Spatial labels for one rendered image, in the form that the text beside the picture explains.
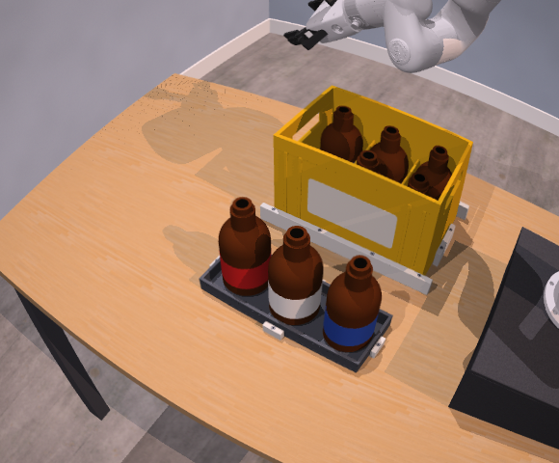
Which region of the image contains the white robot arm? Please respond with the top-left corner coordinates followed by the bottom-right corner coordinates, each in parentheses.
top-left (344, 0), bottom-right (559, 329)

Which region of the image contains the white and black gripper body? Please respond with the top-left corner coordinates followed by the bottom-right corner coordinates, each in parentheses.
top-left (306, 0), bottom-right (367, 43)

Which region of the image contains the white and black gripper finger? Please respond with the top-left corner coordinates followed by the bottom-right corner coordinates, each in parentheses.
top-left (308, 0), bottom-right (324, 11)
top-left (284, 27), bottom-right (328, 50)

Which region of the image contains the yellow bottle crate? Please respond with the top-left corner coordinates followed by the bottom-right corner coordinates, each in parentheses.
top-left (274, 85), bottom-right (465, 276)

